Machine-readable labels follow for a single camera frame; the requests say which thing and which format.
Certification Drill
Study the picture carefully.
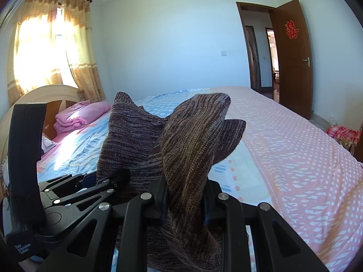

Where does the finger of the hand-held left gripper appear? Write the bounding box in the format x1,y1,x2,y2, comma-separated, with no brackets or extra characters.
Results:
45,169,131,214
38,173,97,202

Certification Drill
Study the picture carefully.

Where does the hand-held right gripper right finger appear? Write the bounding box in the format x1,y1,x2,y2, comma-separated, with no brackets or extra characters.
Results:
204,180,331,272

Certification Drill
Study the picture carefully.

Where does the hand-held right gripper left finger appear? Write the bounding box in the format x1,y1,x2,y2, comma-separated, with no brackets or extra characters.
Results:
37,179,169,272

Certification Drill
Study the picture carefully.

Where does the brown knit sweater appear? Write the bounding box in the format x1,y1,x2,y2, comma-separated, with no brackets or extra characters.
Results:
96,91,250,272

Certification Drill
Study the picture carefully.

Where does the patterned white pillow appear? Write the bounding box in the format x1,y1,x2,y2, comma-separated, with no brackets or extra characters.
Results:
41,134,58,157

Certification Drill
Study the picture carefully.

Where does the folded pink blanket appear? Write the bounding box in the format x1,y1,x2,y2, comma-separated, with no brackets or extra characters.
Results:
55,100,112,134

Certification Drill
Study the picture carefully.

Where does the wooden bed headboard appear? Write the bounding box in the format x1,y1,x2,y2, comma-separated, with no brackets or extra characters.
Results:
0,84,81,165

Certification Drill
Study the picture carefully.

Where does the pink dotted quilt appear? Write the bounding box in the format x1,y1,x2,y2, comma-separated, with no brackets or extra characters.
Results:
210,86,363,272

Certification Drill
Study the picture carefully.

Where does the beige patterned curtain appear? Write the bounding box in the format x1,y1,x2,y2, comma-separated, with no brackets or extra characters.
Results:
7,0,106,107

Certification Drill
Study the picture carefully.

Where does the red checked cloth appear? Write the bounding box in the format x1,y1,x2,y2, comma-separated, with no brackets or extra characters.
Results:
326,125,361,148

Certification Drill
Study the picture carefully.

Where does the dark hallway door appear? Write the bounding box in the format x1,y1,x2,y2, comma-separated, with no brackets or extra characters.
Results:
245,25,262,91

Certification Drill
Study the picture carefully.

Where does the brown wooden door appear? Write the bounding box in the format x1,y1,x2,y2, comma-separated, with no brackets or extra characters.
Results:
271,0,314,120

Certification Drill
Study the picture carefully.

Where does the red paper door decoration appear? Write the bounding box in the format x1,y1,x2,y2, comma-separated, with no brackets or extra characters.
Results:
285,20,300,40

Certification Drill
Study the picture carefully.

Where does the dark wooden door frame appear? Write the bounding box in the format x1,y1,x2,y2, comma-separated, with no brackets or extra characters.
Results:
236,1,280,102

